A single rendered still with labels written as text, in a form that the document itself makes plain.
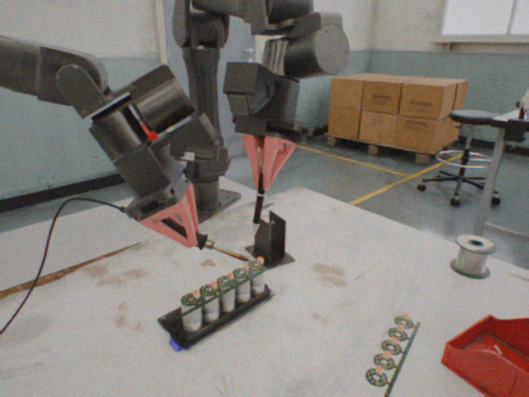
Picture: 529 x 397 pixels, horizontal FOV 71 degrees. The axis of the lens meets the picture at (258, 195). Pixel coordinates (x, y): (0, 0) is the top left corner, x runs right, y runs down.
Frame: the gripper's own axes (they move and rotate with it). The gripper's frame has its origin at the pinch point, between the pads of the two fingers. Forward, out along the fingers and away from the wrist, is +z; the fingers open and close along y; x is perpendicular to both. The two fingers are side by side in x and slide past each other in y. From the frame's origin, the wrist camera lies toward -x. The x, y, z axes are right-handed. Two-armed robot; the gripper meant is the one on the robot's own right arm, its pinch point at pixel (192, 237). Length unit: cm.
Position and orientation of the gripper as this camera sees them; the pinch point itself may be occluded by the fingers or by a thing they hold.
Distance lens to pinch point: 54.2
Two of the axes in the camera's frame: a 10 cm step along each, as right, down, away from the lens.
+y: 0.2, -3.9, 9.2
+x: -8.8, 4.3, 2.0
